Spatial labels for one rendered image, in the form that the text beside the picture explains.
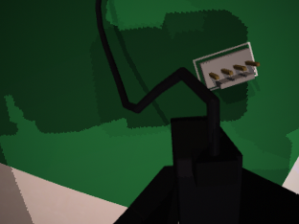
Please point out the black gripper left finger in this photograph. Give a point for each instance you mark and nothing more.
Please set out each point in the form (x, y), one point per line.
(157, 204)

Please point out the green circuit board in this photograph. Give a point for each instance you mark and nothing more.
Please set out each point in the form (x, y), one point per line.
(61, 115)

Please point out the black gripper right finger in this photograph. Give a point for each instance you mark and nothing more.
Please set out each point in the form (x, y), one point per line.
(265, 202)

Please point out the black cable with plug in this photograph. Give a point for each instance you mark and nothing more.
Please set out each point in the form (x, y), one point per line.
(208, 166)

